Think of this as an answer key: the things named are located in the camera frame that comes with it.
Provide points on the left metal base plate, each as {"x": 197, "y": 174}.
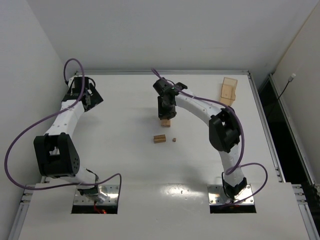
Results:
{"x": 102, "y": 195}

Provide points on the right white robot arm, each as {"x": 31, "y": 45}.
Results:
{"x": 224, "y": 129}

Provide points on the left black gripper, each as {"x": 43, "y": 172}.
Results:
{"x": 92, "y": 99}

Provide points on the clear amber plastic box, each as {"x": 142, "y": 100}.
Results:
{"x": 228, "y": 91}

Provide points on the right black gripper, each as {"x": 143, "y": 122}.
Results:
{"x": 165, "y": 113}

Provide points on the dark striped wood block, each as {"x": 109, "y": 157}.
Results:
{"x": 159, "y": 138}

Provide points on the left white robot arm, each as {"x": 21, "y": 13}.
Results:
{"x": 55, "y": 152}

